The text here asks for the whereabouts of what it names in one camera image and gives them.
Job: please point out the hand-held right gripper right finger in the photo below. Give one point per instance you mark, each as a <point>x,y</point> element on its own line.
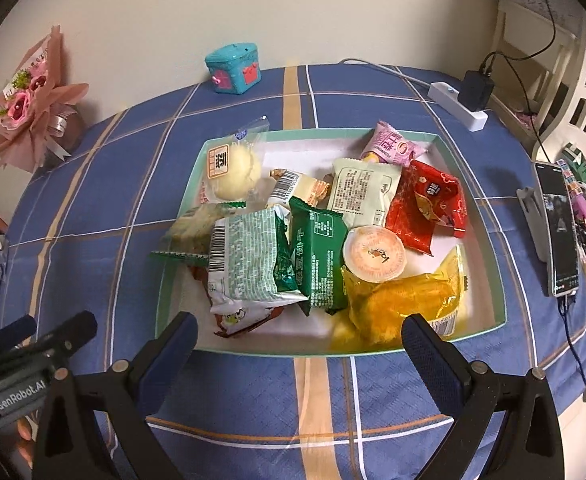
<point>430,365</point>

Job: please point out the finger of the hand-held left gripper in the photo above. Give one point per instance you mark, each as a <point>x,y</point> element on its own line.
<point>8,335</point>
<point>68,332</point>

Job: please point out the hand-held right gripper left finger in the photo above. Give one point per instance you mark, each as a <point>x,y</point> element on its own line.
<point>165,360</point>

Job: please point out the yellow snack packet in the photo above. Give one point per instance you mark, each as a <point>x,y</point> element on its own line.
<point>398,305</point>

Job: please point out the red-brown packet with cow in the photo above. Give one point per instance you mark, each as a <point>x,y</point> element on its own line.
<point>238,320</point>

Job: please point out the white box with teal rim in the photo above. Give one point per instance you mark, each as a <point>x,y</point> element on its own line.
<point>478,285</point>

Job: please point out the orange jelly cup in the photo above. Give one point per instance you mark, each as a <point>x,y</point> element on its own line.
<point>373,252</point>

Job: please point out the light green snack packet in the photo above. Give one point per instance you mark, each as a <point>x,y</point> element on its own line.
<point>245,255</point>

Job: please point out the round cake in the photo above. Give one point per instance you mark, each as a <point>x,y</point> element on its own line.
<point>193,225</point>

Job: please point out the dark green snack packet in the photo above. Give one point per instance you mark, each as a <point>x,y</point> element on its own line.
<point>323,255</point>

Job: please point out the red snack packet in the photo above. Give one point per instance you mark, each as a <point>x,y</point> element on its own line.
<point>428,205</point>

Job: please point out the cream snack packet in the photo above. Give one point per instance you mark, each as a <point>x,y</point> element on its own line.
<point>363,192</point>

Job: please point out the pale steamed cake clear wrapper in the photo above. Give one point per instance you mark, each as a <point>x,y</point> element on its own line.
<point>238,165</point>

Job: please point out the bread packet with orange print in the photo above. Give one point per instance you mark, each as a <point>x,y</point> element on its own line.
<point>293,187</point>

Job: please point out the pink roll cake packet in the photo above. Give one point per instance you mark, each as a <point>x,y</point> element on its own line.
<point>393,145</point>

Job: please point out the person's left hand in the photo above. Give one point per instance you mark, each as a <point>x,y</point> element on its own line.
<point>25,435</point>

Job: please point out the blue plaid tablecloth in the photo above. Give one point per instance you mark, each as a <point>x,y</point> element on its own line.
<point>98,210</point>

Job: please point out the smartphone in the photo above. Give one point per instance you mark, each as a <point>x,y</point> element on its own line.
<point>558,230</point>

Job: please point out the pink paper flower bouquet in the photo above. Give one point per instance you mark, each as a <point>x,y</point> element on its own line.
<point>28,100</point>

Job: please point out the green white small box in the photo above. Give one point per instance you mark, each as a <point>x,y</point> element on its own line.
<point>578,160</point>

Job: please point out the white power strip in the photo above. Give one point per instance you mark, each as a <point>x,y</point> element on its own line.
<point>443,91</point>

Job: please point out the black charger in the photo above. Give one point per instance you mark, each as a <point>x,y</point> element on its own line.
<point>475,91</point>

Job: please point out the white lattice plastic chair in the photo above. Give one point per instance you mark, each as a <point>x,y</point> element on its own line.
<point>563,115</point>

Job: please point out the teal toy house box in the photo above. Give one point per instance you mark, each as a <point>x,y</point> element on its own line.
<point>230,72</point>

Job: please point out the cream wooden chair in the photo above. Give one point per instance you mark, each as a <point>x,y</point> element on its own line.
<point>523,15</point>

